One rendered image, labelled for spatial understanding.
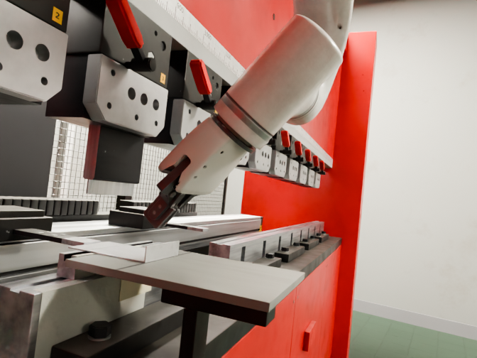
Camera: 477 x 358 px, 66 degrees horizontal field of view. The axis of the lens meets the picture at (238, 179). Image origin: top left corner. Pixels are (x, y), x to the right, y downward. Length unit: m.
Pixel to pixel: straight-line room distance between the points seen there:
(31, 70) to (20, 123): 0.68
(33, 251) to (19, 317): 0.33
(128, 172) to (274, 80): 0.27
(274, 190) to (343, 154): 0.55
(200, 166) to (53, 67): 0.19
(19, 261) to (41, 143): 0.43
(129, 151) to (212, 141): 0.17
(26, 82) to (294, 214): 2.36
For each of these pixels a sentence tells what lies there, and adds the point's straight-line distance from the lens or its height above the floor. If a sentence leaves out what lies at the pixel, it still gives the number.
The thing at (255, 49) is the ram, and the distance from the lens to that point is 1.00.
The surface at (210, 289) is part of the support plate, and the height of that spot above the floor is 1.00.
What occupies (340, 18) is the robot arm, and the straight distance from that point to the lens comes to 0.55.
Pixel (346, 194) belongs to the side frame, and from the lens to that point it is 2.60.
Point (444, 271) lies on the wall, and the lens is 4.13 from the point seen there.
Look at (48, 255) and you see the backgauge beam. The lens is 0.84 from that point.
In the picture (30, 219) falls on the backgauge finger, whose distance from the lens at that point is 0.73.
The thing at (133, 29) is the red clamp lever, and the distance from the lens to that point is 0.49.
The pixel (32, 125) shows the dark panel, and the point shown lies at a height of 1.22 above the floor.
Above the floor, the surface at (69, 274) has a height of 0.98.
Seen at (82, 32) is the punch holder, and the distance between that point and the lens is 0.53.
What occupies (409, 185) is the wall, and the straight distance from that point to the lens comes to 4.12.
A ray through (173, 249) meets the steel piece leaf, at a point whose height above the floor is 1.01.
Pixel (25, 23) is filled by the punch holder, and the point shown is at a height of 1.24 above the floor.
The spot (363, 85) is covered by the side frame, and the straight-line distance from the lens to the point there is 2.72.
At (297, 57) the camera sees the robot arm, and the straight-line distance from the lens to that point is 0.45.
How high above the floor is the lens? 1.10
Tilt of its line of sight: 2 degrees up
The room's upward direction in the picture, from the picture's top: 6 degrees clockwise
